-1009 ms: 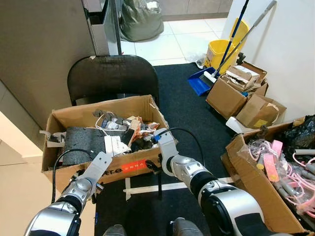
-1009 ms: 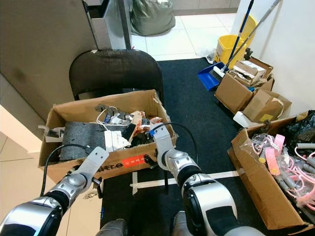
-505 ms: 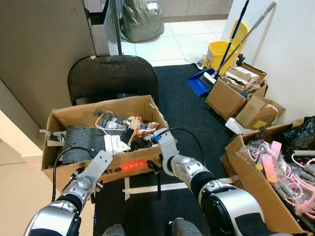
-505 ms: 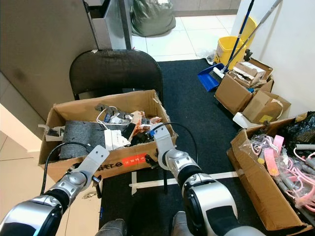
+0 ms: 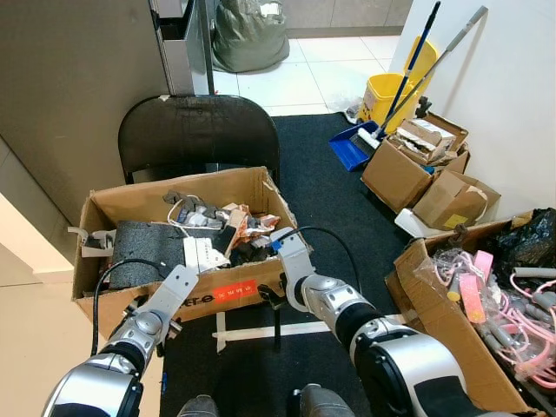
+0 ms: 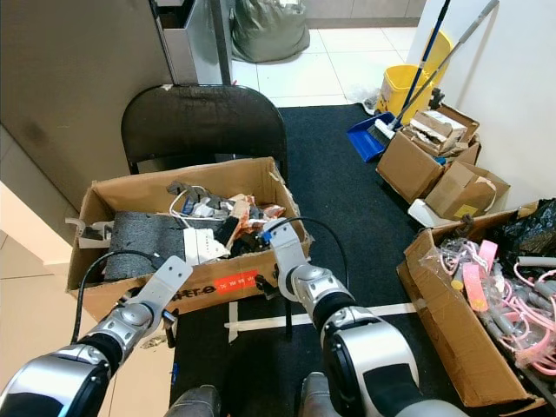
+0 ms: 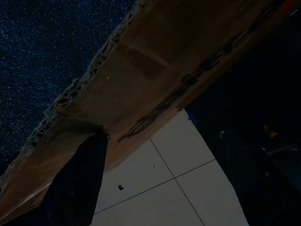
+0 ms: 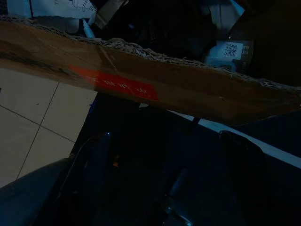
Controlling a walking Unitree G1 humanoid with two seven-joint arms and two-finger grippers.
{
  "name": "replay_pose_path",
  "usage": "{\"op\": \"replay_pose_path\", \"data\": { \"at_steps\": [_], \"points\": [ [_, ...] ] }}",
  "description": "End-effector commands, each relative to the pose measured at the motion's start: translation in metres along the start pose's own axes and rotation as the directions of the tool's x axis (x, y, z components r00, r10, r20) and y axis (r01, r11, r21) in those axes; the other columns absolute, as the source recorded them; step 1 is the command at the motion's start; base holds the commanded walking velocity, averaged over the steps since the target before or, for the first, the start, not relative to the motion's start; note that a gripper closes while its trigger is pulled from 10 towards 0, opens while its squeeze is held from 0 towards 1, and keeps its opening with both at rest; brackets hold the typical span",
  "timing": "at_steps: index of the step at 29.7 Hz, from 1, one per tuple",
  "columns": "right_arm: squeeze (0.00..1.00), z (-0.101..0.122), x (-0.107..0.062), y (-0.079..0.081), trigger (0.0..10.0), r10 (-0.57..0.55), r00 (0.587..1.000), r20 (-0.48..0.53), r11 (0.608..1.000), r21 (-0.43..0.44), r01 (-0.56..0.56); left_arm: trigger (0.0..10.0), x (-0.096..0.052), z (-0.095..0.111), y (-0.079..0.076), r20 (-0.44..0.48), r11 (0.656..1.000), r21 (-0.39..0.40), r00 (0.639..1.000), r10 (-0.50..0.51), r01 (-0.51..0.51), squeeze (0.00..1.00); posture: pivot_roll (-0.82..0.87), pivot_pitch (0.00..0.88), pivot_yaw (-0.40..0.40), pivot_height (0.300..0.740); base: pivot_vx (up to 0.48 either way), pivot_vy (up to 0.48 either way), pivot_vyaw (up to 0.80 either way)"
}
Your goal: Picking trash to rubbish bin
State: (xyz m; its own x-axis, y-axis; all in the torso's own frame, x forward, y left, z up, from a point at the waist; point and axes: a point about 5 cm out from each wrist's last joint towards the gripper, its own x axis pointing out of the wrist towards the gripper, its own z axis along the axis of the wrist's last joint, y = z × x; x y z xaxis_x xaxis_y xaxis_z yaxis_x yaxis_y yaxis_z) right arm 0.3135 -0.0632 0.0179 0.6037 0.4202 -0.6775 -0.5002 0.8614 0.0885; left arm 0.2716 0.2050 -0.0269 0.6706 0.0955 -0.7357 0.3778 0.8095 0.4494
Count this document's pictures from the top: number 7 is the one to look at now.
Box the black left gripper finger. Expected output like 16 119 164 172
41 131 111 226

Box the brown cardboard box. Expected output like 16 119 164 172
0 0 301 224

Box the dark bulky object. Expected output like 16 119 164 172
185 14 301 226

